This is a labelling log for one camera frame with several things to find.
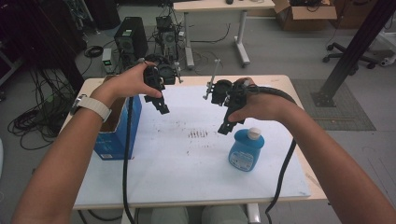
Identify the open-frame computer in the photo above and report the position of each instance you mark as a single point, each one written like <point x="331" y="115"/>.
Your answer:
<point x="168" y="39"/>

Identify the black metal post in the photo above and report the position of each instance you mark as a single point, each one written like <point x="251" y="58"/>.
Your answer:
<point x="358" y="40"/>

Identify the blue cardboard box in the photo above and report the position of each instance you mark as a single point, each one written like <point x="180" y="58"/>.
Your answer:
<point x="115" y="140"/>

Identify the white desk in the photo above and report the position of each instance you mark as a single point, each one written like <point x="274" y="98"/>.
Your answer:
<point x="218" y="5"/>

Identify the white device on floor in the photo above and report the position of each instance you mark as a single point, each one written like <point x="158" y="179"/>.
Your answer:
<point x="387" y="61"/>

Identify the black computer mouse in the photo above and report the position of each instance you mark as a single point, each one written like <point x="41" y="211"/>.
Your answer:
<point x="229" y="2"/>

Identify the brown cardboard box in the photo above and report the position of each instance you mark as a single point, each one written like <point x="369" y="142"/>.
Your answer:
<point x="308" y="18"/>

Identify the wristwatch with white band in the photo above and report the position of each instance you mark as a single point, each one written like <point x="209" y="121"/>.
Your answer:
<point x="93" y="105"/>

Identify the wooden table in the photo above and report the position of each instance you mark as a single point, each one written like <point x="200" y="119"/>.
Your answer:
<point x="292" y="84"/>

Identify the white power supply unit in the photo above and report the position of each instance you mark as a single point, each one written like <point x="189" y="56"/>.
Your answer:
<point x="107" y="59"/>

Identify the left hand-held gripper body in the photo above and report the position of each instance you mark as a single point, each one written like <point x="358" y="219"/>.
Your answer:
<point x="152" y="77"/>

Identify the blue bottle with white cap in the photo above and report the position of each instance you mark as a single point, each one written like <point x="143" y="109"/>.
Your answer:
<point x="246" y="149"/>

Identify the white table mat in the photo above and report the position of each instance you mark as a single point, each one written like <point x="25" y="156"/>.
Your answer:
<point x="186" y="174"/>

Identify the person's left hand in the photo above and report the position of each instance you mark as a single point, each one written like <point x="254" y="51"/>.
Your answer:
<point x="124" y="84"/>

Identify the person's right hand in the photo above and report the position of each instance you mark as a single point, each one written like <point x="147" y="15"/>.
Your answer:
<point x="264" y="107"/>

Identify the grey floor mat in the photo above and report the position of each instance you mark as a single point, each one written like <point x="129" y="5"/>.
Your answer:
<point x="351" y="115"/>

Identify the black office chair base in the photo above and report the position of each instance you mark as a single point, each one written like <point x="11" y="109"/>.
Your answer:
<point x="342" y="49"/>

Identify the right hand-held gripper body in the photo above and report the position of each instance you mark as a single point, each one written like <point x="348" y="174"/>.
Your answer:
<point x="222" y="91"/>

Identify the dark curtain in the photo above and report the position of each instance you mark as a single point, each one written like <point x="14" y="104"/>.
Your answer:
<point x="46" y="31"/>

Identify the black computer tower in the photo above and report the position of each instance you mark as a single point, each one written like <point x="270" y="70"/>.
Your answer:
<point x="134" y="37"/>

